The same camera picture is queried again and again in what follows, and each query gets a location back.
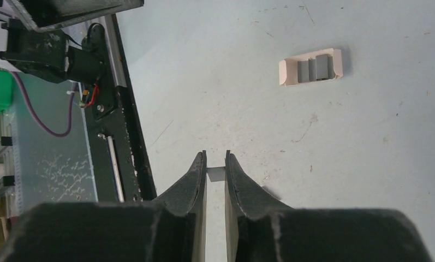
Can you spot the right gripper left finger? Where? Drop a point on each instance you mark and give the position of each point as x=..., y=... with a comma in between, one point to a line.
x=170, y=227

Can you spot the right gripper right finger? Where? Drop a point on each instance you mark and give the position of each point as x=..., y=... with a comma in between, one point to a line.
x=259, y=227

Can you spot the white staple box barcode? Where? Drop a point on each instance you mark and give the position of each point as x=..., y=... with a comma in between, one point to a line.
x=316, y=66

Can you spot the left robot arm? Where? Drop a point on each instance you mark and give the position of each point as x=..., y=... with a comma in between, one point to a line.
x=37, y=44

